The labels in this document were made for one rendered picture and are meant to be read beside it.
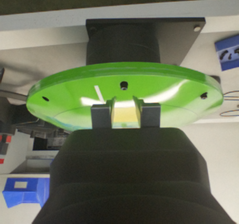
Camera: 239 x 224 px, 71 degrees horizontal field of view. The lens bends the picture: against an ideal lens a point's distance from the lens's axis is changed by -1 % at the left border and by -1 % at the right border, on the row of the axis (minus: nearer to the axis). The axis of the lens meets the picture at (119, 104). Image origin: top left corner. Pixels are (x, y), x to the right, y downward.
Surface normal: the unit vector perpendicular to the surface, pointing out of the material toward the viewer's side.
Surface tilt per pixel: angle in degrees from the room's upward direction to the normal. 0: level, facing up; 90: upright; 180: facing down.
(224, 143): 90
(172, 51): 0
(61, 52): 0
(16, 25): 90
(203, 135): 90
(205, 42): 0
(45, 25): 90
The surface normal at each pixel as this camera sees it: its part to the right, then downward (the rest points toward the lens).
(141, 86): 0.05, 0.74
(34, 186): -0.07, -0.46
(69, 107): -0.20, 0.78
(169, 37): 0.02, 0.95
